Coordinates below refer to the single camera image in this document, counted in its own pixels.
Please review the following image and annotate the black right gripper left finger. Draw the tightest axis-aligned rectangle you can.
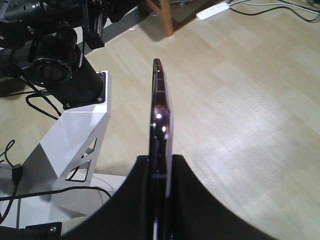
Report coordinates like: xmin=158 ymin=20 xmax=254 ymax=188
xmin=61 ymin=155 xmax=149 ymax=240

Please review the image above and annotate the wooden chair leg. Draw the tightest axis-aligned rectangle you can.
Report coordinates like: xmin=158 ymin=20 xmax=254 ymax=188
xmin=146 ymin=0 xmax=174 ymax=37

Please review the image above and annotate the black usb cable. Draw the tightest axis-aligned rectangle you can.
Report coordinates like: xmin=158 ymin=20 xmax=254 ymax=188
xmin=0 ymin=139 xmax=112 ymax=223

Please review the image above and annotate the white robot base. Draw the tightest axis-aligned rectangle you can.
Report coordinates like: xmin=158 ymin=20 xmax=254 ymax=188
xmin=2 ymin=71 xmax=125 ymax=232

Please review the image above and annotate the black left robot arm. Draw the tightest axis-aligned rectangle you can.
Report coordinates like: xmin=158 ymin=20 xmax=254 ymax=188
xmin=0 ymin=0 xmax=140 ymax=109

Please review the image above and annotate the white power strip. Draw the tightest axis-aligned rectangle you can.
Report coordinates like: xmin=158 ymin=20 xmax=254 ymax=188
xmin=196 ymin=1 xmax=230 ymax=21

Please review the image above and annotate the black foldable phone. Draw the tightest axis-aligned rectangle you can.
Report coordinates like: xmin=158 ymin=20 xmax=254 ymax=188
xmin=147 ymin=58 xmax=174 ymax=240

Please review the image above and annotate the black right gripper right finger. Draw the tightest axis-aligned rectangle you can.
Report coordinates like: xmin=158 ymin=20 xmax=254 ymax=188
xmin=171 ymin=154 xmax=272 ymax=240

